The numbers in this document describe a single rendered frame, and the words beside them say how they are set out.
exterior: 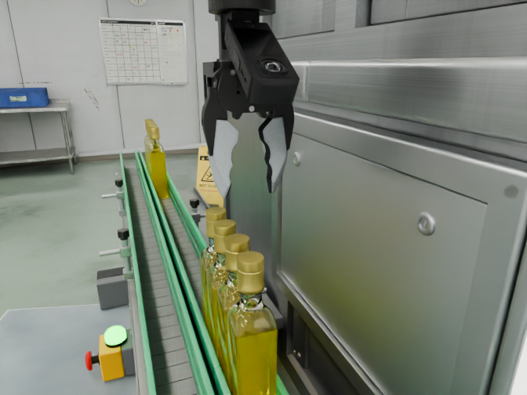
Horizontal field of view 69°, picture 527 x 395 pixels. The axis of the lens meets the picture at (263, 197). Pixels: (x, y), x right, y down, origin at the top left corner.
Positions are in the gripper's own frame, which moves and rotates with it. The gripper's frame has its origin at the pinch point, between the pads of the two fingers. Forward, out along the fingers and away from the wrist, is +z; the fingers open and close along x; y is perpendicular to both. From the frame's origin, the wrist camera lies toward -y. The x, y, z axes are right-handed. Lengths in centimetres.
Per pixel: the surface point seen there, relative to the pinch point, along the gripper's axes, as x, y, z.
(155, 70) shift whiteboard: -39, 589, -7
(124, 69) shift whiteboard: 5, 588, -8
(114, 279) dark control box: 20, 60, 42
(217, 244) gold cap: 1.8, 10.9, 12.0
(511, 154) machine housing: -15.2, -19.7, -6.8
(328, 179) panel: -12.4, 3.5, 1.3
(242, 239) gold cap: -0.5, 5.4, 9.2
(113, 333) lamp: 20, 33, 40
